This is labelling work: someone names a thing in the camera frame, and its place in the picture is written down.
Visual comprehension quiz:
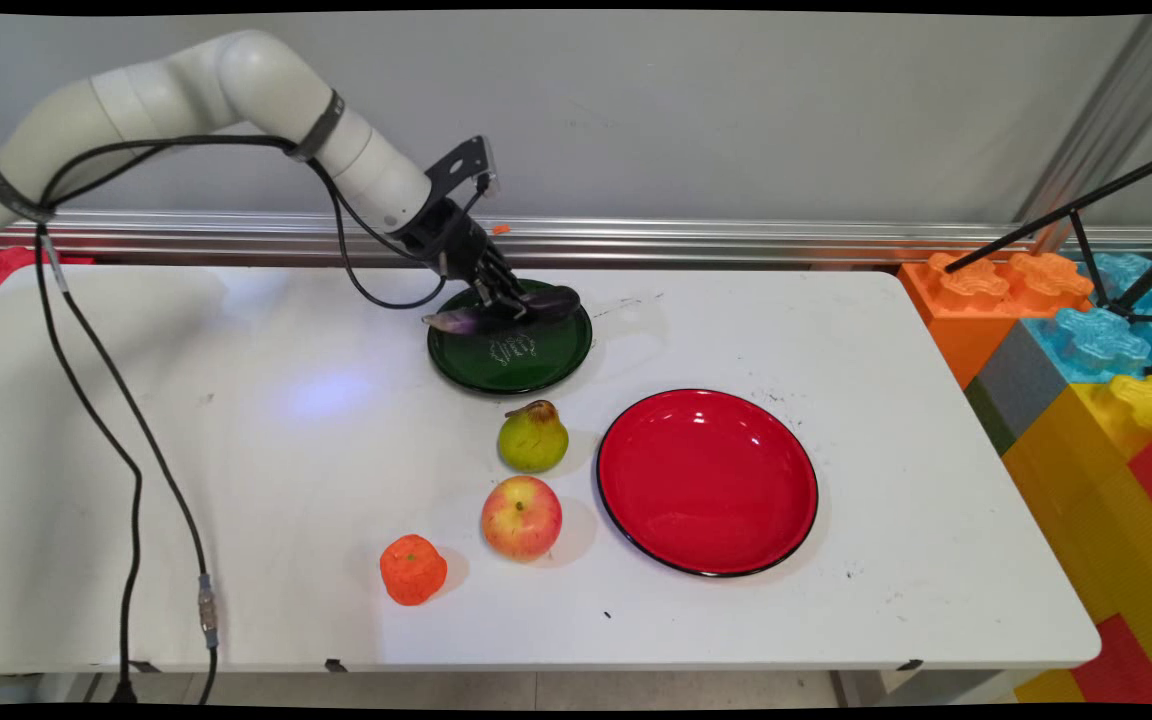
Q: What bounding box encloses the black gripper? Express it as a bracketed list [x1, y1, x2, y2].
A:
[396, 197, 539, 323]

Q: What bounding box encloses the dark purple toy eggplant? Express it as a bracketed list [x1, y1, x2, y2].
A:
[422, 285, 583, 335]

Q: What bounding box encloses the dark green plate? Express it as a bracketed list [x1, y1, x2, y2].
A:
[426, 278, 595, 396]

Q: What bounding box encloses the green toy pear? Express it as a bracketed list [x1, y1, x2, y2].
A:
[496, 399, 570, 474]

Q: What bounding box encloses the red yellow toy apple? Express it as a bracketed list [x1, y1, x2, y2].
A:
[480, 475, 564, 562]

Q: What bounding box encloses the red plate with black rim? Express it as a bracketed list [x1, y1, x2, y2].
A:
[595, 388, 820, 579]

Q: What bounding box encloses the orange toy tangerine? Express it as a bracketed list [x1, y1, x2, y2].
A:
[379, 534, 449, 607]

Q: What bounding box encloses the giant orange building block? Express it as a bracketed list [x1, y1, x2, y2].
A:
[899, 250, 1095, 391]

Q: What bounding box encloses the giant grey building block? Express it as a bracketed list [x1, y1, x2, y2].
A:
[964, 318, 1071, 457]

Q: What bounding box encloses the black tripod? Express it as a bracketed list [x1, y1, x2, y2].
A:
[942, 144, 1152, 327]

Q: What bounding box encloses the giant blue building block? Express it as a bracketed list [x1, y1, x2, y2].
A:
[1020, 250, 1152, 383]

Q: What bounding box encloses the giant yellow building block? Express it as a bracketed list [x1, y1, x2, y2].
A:
[1000, 374, 1152, 706]

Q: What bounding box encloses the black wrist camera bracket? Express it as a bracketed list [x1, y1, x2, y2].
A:
[424, 136, 499, 197]

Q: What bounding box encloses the aluminium rail along table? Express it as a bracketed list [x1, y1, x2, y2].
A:
[0, 208, 1152, 271]

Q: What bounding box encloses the black strap on arm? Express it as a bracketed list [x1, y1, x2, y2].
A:
[0, 150, 57, 225]
[286, 90, 347, 164]

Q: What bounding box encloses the black cable with metal connector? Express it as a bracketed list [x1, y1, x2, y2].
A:
[34, 225, 223, 706]

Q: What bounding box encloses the plain black cable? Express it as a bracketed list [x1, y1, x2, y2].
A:
[34, 134, 489, 706]

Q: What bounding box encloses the aluminium frame post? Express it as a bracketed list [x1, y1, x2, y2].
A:
[1018, 14, 1152, 253]

